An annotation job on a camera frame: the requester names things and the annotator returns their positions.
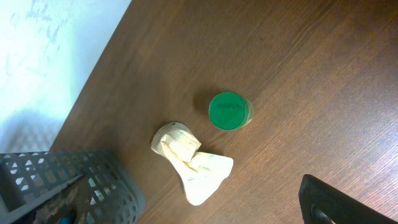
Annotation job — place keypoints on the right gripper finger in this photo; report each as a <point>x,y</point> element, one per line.
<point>321,203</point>

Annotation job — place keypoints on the grey plastic shopping basket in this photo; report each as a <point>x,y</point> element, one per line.
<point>67,187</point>

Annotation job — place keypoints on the beige paper pouch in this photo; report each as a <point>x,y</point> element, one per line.
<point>201,173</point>

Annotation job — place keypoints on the green lid glass jar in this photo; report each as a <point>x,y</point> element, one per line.
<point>229,111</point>

